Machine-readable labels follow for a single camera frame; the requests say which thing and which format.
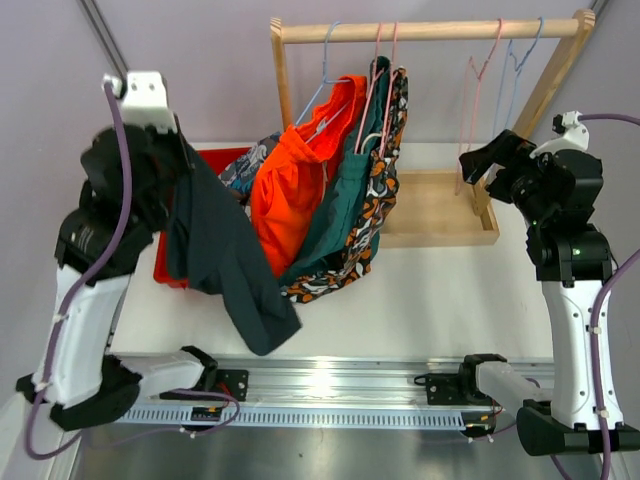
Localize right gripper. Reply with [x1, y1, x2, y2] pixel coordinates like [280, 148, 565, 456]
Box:
[460, 130, 553, 228]

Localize blue orange patterned shorts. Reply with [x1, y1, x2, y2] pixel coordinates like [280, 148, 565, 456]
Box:
[218, 132, 281, 204]

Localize pink hanger of navy shorts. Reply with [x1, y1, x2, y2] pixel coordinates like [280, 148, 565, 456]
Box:
[454, 18, 504, 197]

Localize dark navy shorts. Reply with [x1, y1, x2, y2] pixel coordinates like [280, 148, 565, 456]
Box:
[164, 130, 304, 357]

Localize blue hanger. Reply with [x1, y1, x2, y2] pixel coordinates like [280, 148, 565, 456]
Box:
[492, 17, 545, 133]
[295, 21, 347, 144]

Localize orange black patterned shorts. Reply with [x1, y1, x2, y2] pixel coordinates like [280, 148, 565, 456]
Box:
[281, 67, 409, 303]

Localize pink hanger of patterned shorts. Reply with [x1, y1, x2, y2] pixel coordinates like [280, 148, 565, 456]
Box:
[379, 22, 400, 159]

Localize pink hanger of teal shorts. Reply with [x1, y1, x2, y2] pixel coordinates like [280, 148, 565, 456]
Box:
[354, 23, 391, 156]

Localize teal green shorts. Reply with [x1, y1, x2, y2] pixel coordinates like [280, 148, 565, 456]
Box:
[279, 56, 391, 287]

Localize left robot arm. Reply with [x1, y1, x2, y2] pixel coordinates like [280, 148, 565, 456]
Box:
[16, 125, 218, 432]

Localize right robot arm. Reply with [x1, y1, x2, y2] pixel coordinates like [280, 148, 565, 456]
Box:
[456, 129, 639, 456]

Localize red plastic bin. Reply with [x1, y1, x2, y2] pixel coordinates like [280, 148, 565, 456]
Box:
[153, 145, 250, 293]

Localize wooden clothes rack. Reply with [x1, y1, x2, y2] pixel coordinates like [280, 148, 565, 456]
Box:
[270, 9, 596, 248]

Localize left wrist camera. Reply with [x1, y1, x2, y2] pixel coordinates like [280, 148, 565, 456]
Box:
[102, 71, 179, 135]

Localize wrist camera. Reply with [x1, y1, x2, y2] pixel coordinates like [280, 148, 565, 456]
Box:
[102, 71, 179, 135]
[529, 111, 590, 159]

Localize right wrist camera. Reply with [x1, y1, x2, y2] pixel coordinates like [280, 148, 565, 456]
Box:
[529, 111, 590, 159]

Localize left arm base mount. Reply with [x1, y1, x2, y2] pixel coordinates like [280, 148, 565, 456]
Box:
[213, 369, 249, 402]

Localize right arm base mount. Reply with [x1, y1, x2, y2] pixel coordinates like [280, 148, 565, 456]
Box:
[413, 373, 475, 406]

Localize aluminium rail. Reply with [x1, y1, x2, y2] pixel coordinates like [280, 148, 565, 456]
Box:
[109, 353, 556, 431]

